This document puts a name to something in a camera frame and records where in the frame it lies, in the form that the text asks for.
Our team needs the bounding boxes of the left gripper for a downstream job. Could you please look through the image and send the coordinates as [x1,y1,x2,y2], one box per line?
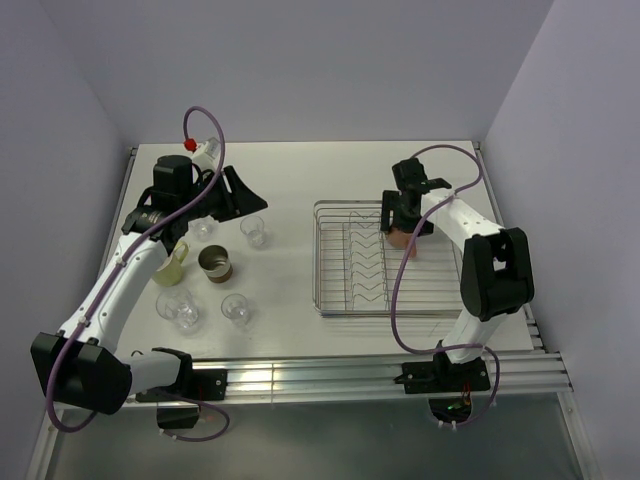
[179,166,267,223]

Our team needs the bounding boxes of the orange floral mug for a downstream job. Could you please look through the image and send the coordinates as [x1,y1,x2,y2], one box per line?
[386,228,417,259]

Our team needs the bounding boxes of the steel cup brown band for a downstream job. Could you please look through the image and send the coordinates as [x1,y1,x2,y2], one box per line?
[197,245,233,284]

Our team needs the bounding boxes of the green mug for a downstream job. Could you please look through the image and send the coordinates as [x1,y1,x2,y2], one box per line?
[152,240,190,287]

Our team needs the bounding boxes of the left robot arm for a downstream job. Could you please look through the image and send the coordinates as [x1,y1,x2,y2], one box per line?
[31,155,268,415]

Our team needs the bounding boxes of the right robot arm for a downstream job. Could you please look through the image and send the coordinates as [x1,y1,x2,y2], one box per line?
[380,158,534,390]

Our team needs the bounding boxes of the clear glass centre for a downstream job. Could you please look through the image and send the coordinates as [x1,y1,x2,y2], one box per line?
[240,215,266,248]

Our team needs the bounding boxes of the clear glass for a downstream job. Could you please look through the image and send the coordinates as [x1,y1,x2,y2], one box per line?
[189,218,215,243]
[221,293,251,327]
[240,215,266,248]
[155,287,199,330]

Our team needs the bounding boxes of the clear glass far left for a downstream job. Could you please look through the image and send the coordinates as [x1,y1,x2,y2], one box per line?
[189,218,215,243]

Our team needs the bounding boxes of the clear glass front right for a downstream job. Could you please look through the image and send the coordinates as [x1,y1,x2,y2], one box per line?
[221,293,251,327]

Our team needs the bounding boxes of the clear glass front left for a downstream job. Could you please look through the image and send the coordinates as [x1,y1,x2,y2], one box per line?
[155,287,199,330]

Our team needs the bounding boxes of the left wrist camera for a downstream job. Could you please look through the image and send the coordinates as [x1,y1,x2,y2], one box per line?
[192,138,220,169]

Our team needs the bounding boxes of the wire dish rack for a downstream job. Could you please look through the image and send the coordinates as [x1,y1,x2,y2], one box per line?
[312,200,462,318]

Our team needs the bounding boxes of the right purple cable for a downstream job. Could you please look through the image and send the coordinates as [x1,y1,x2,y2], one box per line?
[389,144,501,426]

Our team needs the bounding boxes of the purple cable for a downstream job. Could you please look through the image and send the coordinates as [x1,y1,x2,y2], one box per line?
[389,144,501,426]
[44,106,232,444]

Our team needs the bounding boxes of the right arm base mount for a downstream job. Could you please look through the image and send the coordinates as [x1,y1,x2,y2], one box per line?
[394,353,491,394]

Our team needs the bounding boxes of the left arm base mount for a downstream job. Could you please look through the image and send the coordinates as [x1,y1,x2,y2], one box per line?
[135,368,228,403]

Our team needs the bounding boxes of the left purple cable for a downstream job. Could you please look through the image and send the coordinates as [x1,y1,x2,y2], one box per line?
[44,106,232,444]

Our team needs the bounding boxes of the black box under rail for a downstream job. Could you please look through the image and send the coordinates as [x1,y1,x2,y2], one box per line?
[156,407,200,431]

